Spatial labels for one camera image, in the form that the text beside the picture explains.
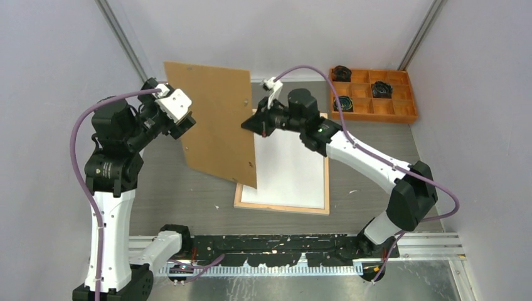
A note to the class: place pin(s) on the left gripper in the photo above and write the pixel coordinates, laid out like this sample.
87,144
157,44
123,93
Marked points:
176,129

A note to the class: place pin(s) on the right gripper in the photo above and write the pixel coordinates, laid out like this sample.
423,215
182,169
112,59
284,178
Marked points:
255,123

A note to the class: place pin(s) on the brown backing board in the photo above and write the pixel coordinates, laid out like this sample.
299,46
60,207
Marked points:
221,101

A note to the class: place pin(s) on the printed photo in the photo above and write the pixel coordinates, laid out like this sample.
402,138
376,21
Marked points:
291,170

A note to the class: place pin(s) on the white wooden picture frame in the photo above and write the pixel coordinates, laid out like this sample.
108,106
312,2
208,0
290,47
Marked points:
282,207

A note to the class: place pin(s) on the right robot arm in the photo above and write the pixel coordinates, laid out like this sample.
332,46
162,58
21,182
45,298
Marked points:
411,194

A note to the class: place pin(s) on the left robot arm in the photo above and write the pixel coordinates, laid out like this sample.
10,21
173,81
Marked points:
110,182

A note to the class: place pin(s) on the blue yellow tape roll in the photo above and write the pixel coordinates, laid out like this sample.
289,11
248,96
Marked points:
345,102

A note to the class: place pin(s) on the black tape roll top-left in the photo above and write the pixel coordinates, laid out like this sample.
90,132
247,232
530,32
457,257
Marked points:
341,74

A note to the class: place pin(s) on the orange compartment tray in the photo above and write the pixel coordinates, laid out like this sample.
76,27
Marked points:
401,108

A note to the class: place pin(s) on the black tape roll middle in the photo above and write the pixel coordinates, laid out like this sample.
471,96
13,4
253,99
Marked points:
381,89

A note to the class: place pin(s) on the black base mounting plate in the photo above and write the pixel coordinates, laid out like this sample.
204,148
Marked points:
321,250

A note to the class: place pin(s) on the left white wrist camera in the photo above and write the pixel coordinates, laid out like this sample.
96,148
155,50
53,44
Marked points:
173,102

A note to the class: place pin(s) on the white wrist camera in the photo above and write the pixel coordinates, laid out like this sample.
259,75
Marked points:
173,102
273,86

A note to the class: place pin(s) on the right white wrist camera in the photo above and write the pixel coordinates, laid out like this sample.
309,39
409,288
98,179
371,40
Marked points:
273,86

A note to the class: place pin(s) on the aluminium rail front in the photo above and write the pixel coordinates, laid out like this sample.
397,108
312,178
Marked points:
422,246

